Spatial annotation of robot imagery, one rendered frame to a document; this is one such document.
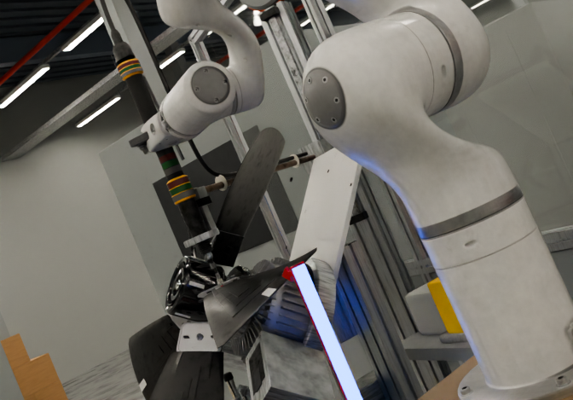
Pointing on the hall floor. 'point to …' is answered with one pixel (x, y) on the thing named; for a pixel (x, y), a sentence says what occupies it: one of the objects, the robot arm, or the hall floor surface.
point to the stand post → (375, 327)
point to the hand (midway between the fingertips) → (160, 139)
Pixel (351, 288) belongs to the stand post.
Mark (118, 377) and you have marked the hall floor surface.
